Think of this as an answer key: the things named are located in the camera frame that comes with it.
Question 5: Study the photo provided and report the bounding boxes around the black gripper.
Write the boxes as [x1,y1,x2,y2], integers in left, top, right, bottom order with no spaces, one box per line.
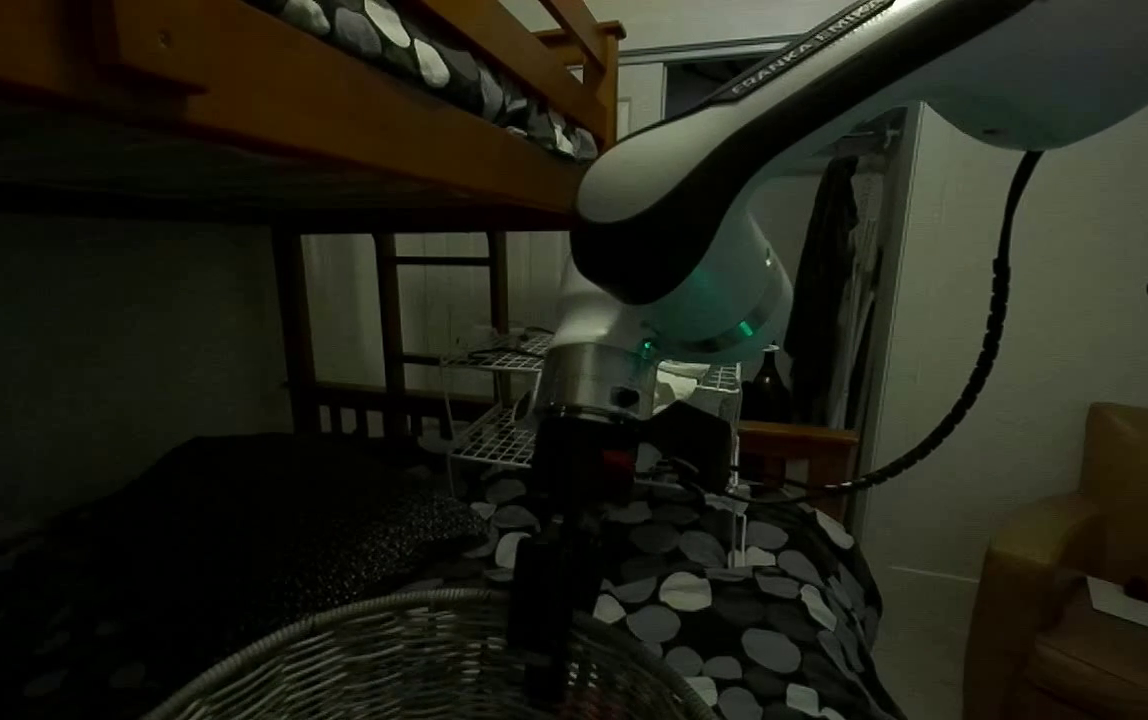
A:
[509,415,640,703]

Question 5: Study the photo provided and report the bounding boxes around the grey woven laundry basket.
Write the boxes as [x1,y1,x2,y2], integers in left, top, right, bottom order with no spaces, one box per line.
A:
[145,589,718,720]

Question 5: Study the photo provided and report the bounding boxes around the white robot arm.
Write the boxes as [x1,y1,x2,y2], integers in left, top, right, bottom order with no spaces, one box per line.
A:
[509,0,1148,699]

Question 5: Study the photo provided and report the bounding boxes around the dark hanging garment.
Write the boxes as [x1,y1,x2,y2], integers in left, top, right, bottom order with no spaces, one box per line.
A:
[784,155,862,423]

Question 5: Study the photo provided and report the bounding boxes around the black grey spotted bedspread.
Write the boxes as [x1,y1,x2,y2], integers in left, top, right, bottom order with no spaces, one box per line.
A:
[0,436,905,720]

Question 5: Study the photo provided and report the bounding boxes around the upper bunk spotted bedding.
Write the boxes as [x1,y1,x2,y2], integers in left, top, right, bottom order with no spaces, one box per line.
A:
[249,0,602,162]

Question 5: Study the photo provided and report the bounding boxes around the white wire rack basket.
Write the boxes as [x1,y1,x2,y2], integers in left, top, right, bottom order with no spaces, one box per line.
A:
[449,328,553,468]

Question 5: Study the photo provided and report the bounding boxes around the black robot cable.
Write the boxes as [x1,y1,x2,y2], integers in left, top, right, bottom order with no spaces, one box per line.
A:
[810,147,1048,502]

